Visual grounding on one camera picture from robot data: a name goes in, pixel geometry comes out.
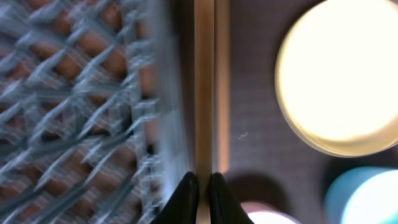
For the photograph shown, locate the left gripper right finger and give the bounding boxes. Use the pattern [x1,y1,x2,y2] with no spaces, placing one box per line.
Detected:
[209,172,254,224]

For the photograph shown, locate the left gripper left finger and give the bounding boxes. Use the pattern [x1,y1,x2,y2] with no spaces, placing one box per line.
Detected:
[150,172,199,224]

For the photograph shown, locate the white pink bowl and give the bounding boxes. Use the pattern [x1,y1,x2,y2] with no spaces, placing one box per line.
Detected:
[241,202,302,224]

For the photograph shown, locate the light blue bowl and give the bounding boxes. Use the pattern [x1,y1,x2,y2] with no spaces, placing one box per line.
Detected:
[324,167,397,224]

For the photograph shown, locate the wooden chopstick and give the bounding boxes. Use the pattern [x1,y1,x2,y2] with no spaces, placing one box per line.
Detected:
[194,0,215,224]
[215,0,230,173]

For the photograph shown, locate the grey plastic dishwasher rack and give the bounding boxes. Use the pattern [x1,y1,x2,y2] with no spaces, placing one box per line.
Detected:
[1,1,184,223]

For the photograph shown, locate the dark brown serving tray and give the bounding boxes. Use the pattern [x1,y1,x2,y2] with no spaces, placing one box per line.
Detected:
[228,0,397,223]

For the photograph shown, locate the yellow round plate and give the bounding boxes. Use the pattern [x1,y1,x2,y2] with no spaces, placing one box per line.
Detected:
[275,0,397,157]

